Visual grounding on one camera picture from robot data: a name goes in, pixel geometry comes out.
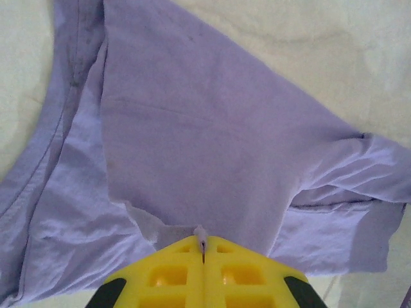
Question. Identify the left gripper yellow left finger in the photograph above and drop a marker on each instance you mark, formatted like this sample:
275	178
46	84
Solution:
167	282

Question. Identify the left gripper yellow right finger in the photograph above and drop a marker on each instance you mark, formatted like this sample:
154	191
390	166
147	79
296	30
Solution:
253	282

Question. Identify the purple t-shirt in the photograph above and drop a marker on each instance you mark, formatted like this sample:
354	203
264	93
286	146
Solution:
192	128

